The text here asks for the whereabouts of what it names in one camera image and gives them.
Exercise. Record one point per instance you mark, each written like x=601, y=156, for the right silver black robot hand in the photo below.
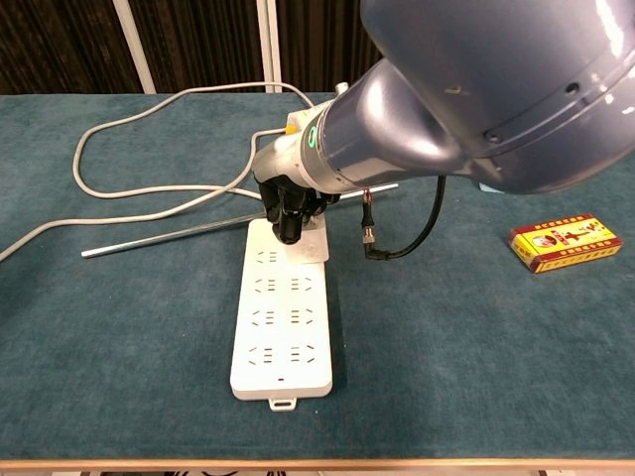
x=283, y=198

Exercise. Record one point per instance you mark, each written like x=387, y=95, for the white power strip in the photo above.
x=283, y=337

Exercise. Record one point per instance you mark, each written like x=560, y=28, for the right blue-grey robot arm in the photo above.
x=496, y=74

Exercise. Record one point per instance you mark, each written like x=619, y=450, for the white yellow snack package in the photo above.
x=297, y=119

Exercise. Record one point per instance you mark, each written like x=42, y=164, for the thin metal rod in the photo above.
x=149, y=239

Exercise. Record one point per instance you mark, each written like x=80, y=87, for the dark slatted screen panel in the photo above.
x=203, y=44
x=322, y=44
x=59, y=44

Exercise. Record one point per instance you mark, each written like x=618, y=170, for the teal table cloth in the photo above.
x=124, y=347

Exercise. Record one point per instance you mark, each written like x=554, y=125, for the red yellow small box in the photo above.
x=565, y=243

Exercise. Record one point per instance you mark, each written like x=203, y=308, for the white screen frame post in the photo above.
x=269, y=49
x=134, y=49

